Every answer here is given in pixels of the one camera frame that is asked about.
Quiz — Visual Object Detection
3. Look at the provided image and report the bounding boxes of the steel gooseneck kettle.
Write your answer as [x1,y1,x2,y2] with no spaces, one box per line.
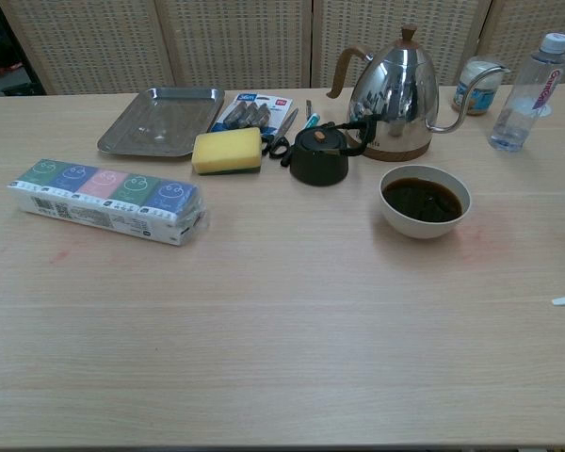
[326,25,512,163]

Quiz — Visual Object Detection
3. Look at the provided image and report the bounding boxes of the clear water bottle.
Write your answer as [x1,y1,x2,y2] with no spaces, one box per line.
[488,31,565,153]

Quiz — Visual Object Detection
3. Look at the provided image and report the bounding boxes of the multicolour tissue multipack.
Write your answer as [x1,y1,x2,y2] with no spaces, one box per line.
[7,157,212,249]

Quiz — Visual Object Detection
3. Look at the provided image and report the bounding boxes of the white lidded jar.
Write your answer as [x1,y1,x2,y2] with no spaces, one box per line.
[453,56,505,117]

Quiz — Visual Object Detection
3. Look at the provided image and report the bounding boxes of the rectangular steel tray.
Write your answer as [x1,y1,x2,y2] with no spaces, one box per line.
[97,86,226,159]

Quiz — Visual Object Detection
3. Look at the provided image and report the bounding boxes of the black handled scissors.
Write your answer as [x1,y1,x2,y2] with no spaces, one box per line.
[258,107,300,159]

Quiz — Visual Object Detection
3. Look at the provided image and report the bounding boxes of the black cast iron teapot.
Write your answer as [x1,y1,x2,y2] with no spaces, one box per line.
[279,117,378,188]

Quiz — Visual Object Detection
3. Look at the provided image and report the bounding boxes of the woven wooden folding screen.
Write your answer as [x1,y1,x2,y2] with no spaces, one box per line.
[0,0,565,95]

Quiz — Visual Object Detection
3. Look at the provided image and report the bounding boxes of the yellow green sponge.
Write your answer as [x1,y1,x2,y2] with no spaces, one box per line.
[190,126,264,176]

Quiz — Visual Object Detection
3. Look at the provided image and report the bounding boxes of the blue binder clip card pack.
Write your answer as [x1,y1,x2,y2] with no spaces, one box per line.
[210,91,294,137]

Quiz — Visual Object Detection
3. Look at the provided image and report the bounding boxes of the white bowl of dark liquid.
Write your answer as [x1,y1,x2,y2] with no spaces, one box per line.
[379,164,472,240]

